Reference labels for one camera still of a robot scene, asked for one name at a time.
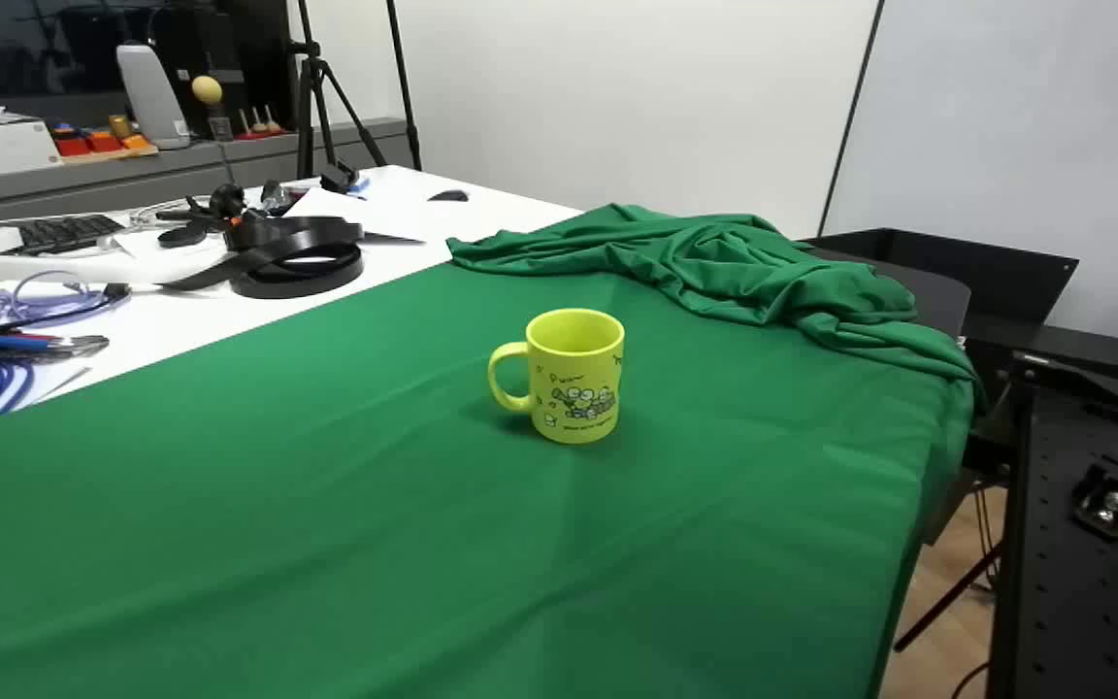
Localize grey sideboard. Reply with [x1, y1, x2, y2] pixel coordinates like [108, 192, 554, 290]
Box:
[0, 117, 416, 234]

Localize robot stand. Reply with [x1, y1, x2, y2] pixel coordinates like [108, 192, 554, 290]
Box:
[984, 351, 1118, 699]

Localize black spring clamp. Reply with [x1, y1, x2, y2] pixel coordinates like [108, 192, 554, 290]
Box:
[155, 183, 251, 250]

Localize yellow ball on stick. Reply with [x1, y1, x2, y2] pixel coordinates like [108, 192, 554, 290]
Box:
[191, 75, 235, 143]

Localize green cloth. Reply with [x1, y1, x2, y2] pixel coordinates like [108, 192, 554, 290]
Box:
[0, 203, 989, 699]

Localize coil of black strap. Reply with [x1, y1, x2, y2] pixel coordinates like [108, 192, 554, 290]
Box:
[155, 216, 366, 300]

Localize pliers with red blue handles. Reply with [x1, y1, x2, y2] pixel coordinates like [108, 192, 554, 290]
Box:
[0, 328, 112, 364]

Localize wooden pegs on red base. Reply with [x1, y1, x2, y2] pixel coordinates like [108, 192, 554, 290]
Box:
[234, 104, 286, 142]

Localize yellow printed mug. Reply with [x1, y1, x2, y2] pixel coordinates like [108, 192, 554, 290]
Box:
[487, 308, 626, 446]

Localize sheet of white paper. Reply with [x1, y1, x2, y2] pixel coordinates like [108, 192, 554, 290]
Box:
[282, 185, 426, 244]

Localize row of orange blocks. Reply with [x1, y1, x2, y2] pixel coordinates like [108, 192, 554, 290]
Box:
[51, 115, 158, 162]

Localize white rounded appliance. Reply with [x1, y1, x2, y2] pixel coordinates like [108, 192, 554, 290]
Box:
[115, 41, 192, 150]

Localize coil of lilac cable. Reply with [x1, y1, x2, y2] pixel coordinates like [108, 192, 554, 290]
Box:
[0, 270, 133, 328]

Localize black keyboard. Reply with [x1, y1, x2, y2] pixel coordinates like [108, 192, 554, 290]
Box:
[0, 214, 127, 257]

